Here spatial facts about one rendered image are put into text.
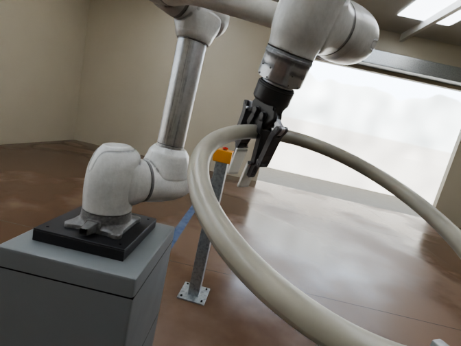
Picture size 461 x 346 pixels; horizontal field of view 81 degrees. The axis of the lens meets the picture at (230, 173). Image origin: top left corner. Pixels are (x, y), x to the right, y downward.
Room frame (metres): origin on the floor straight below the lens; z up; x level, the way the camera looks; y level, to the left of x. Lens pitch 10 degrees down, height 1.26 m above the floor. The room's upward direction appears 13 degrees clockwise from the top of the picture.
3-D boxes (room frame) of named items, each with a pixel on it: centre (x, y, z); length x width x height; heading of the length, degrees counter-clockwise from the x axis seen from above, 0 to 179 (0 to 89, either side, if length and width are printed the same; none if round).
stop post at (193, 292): (1.79, 0.07, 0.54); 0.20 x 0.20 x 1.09; 84
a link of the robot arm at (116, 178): (0.87, 0.37, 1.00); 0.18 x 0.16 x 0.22; 138
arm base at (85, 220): (0.84, 0.38, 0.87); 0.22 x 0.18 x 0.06; 178
